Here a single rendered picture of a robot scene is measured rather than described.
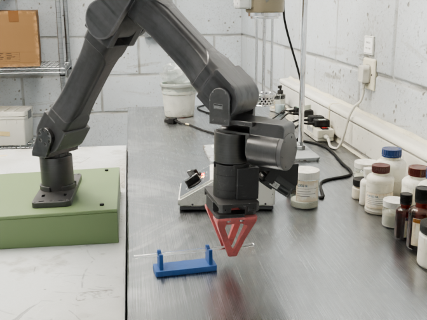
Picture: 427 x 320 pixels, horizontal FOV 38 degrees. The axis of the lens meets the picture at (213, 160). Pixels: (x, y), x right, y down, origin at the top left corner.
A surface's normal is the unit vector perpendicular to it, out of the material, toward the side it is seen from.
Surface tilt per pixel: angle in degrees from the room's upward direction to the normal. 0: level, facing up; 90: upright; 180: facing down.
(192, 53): 85
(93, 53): 102
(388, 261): 0
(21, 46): 89
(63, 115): 82
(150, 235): 0
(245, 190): 90
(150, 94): 90
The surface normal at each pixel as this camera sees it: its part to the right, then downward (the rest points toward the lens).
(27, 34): 0.23, 0.26
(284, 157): 0.84, 0.14
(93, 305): 0.00, -0.97
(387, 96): -0.99, 0.04
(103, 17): -0.54, 0.22
